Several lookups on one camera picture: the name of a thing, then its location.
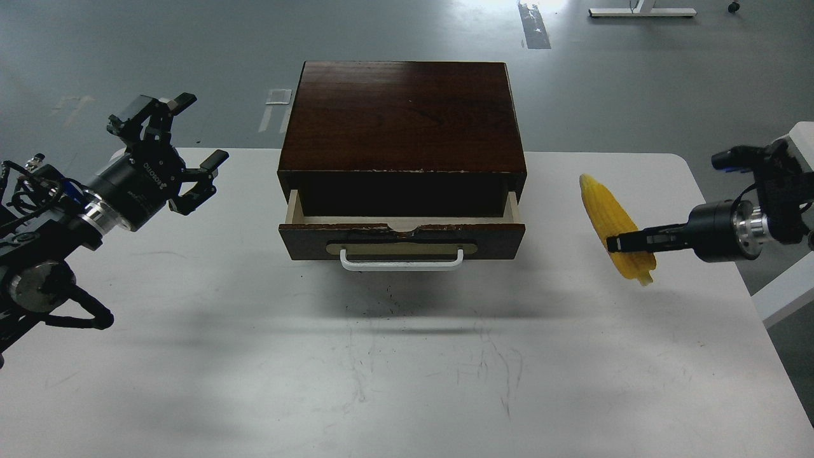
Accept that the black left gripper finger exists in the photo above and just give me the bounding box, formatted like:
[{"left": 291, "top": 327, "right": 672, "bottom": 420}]
[
  {"left": 106, "top": 93, "right": 197, "bottom": 150},
  {"left": 169, "top": 149, "right": 230, "bottom": 216}
]

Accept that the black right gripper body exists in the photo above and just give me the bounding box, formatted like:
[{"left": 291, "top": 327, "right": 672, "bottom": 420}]
[{"left": 686, "top": 200, "right": 755, "bottom": 263}]

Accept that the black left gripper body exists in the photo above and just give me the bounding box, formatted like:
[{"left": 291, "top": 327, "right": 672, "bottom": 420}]
[{"left": 89, "top": 147, "right": 186, "bottom": 232}]

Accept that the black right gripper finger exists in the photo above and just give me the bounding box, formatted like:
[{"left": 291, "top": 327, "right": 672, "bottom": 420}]
[
  {"left": 607, "top": 224, "right": 689, "bottom": 247},
  {"left": 607, "top": 244, "right": 690, "bottom": 253}
]

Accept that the yellow corn cob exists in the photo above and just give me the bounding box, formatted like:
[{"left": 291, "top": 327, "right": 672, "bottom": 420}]
[{"left": 579, "top": 174, "right": 657, "bottom": 286}]

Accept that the wooden drawer with white handle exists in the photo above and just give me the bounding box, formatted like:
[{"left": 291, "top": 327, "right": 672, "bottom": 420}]
[{"left": 279, "top": 191, "right": 525, "bottom": 272}]

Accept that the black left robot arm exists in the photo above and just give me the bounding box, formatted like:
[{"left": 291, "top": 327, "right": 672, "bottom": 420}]
[{"left": 1, "top": 92, "right": 229, "bottom": 350}]

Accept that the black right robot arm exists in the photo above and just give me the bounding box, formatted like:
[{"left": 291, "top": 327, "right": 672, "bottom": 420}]
[{"left": 600, "top": 138, "right": 813, "bottom": 263}]

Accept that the dark wooden drawer cabinet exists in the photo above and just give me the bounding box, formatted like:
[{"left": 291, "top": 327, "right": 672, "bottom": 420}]
[{"left": 277, "top": 60, "right": 527, "bottom": 217}]

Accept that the white table leg base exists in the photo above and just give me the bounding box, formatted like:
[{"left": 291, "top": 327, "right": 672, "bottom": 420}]
[{"left": 588, "top": 1, "right": 697, "bottom": 18}]

